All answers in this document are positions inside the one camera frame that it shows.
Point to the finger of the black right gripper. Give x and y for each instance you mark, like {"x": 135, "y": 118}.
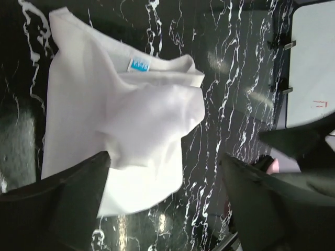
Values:
{"x": 294, "y": 143}

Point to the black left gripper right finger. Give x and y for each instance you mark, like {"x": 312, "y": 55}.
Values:
{"x": 283, "y": 211}

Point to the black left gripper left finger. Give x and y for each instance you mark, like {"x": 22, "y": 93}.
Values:
{"x": 58, "y": 212}

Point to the white t shirt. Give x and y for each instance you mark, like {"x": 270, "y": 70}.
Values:
{"x": 104, "y": 95}

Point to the pink folded t shirt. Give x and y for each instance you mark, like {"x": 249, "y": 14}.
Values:
{"x": 273, "y": 167}

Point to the white whiteboard black frame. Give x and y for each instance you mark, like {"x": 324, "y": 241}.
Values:
{"x": 310, "y": 83}

